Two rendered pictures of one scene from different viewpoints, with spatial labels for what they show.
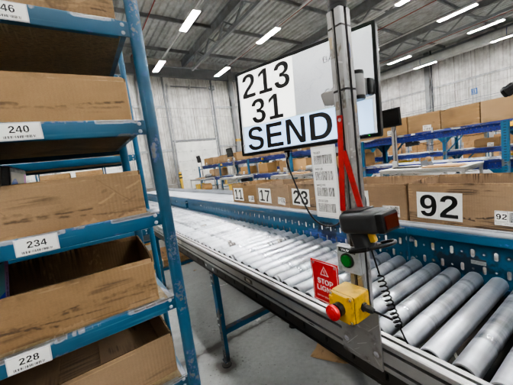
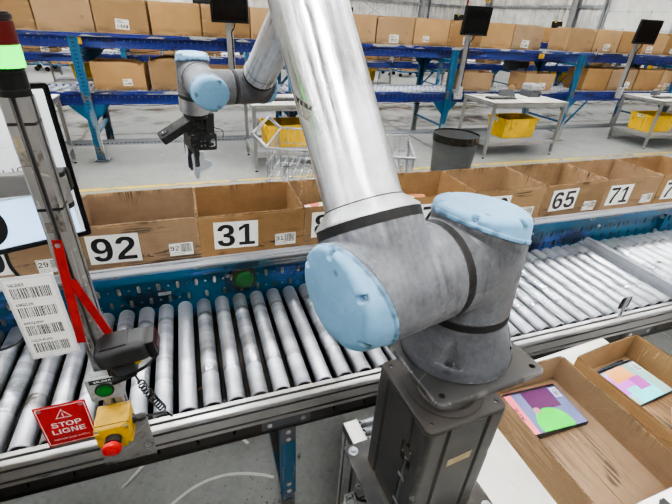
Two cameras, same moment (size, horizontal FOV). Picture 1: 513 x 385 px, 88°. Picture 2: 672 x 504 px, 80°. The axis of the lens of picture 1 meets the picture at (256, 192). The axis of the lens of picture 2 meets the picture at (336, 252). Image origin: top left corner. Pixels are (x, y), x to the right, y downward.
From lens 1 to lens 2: 0.53 m
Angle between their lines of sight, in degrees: 76
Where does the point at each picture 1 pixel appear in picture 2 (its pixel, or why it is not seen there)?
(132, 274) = not seen: outside the picture
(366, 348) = (135, 447)
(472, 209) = (149, 246)
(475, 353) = (212, 386)
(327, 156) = (40, 288)
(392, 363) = (163, 440)
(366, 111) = not seen: hidden behind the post
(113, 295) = not seen: outside the picture
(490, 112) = (46, 15)
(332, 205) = (61, 340)
